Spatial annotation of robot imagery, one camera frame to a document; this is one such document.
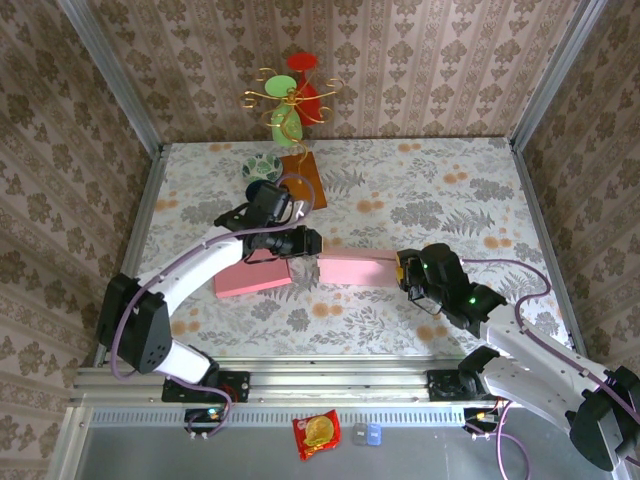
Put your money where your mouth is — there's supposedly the pink paper box white inside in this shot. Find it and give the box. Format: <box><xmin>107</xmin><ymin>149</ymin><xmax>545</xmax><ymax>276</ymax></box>
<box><xmin>213</xmin><ymin>252</ymin><xmax>294</xmax><ymax>300</ymax></box>
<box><xmin>317</xmin><ymin>247</ymin><xmax>401</xmax><ymax>287</ymax></box>

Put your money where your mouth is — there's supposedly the floral table mat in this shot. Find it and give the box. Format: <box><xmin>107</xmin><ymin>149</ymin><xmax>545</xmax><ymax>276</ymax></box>
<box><xmin>117</xmin><ymin>138</ymin><xmax>574</xmax><ymax>357</ymax></box>

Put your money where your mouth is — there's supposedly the leaf pattern bowl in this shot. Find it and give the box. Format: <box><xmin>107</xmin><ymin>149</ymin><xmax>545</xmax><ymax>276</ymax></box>
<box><xmin>242</xmin><ymin>153</ymin><xmax>282</xmax><ymax>184</ymax></box>

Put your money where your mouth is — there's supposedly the small right circuit board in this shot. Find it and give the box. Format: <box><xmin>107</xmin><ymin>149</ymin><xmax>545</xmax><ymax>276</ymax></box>
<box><xmin>462</xmin><ymin>407</ymin><xmax>501</xmax><ymax>434</ymax></box>

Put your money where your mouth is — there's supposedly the small circuit board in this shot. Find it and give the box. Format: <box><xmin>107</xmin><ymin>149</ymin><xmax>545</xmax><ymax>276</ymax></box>
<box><xmin>462</xmin><ymin>407</ymin><xmax>501</xmax><ymax>434</ymax></box>
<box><xmin>184</xmin><ymin>407</ymin><xmax>226</xmax><ymax>434</ymax></box>

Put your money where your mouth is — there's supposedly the red snack packet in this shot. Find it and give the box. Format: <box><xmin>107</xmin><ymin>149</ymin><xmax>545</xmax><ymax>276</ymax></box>
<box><xmin>292</xmin><ymin>408</ymin><xmax>342</xmax><ymax>462</ymax></box>

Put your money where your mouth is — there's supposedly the red plastic goblet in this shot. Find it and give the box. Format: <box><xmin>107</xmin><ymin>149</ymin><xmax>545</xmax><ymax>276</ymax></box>
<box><xmin>286</xmin><ymin>52</ymin><xmax>321</xmax><ymax>126</ymax></box>

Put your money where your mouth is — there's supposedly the small left circuit board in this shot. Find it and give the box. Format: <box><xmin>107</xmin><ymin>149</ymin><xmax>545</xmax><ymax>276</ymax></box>
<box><xmin>184</xmin><ymin>407</ymin><xmax>226</xmax><ymax>434</ymax></box>

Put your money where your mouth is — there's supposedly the grey metal shelf plate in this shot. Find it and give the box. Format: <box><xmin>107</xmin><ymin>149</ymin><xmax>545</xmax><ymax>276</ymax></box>
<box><xmin>74</xmin><ymin>405</ymin><xmax>624</xmax><ymax>480</ymax></box>

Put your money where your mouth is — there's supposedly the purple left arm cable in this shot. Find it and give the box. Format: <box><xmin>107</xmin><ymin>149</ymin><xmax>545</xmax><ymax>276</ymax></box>
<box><xmin>110</xmin><ymin>172</ymin><xmax>317</xmax><ymax>441</ymax></box>

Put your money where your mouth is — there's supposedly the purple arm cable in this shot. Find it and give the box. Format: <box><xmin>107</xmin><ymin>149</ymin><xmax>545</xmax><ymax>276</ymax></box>
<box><xmin>110</xmin><ymin>172</ymin><xmax>317</xmax><ymax>441</ymax></box>
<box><xmin>459</xmin><ymin>257</ymin><xmax>621</xmax><ymax>480</ymax></box>

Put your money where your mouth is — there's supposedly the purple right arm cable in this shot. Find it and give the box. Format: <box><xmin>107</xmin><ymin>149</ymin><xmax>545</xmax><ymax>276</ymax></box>
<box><xmin>459</xmin><ymin>257</ymin><xmax>621</xmax><ymax>480</ymax></box>

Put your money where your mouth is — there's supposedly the gold wire stand wooden base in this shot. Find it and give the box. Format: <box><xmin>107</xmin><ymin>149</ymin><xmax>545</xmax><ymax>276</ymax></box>
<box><xmin>238</xmin><ymin>67</ymin><xmax>346</xmax><ymax>216</ymax></box>

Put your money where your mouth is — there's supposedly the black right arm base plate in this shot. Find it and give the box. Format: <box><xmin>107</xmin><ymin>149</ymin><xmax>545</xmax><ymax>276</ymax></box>
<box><xmin>427</xmin><ymin>368</ymin><xmax>520</xmax><ymax>403</ymax></box>

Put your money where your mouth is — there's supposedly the aluminium extrusion frame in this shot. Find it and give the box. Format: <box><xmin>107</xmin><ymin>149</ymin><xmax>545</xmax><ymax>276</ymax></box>
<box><xmin>47</xmin><ymin>0</ymin><xmax>632</xmax><ymax>480</ymax></box>

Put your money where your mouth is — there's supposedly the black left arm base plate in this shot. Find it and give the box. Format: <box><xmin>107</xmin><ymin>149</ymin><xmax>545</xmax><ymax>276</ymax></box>
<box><xmin>160</xmin><ymin>369</ymin><xmax>251</xmax><ymax>404</ymax></box>

